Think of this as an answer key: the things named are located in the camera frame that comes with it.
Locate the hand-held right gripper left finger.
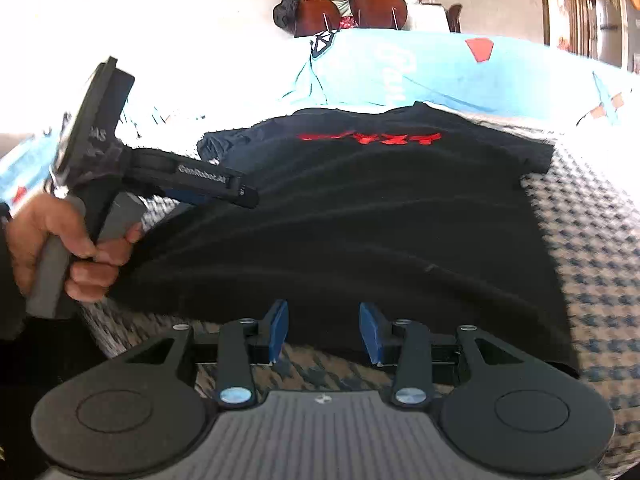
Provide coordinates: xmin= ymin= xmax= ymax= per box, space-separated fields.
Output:
xmin=122 ymin=301 xmax=290 ymax=407

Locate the person's left hand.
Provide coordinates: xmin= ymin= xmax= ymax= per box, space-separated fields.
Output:
xmin=5 ymin=194 xmax=146 ymax=304

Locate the houndstooth sofa seat cover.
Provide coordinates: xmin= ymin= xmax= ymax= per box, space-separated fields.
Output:
xmin=75 ymin=107 xmax=640 ymax=480

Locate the black t-shirt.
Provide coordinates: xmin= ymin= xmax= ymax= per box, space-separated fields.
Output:
xmin=107 ymin=101 xmax=581 ymax=380

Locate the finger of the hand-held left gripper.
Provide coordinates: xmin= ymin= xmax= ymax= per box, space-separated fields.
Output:
xmin=220 ymin=172 xmax=260 ymax=209
xmin=154 ymin=187 xmax=212 ymax=206

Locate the table with white cloth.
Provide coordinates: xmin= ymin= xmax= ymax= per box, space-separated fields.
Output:
xmin=407 ymin=4 xmax=451 ymax=34

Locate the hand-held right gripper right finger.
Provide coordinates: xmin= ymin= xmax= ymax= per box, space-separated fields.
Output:
xmin=359 ymin=301 xmax=531 ymax=407

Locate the blue printed sofa cover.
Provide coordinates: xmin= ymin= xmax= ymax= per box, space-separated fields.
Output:
xmin=0 ymin=27 xmax=635 ymax=201

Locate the wooden door frame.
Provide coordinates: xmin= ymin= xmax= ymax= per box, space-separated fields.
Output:
xmin=537 ymin=0 xmax=601 ymax=56

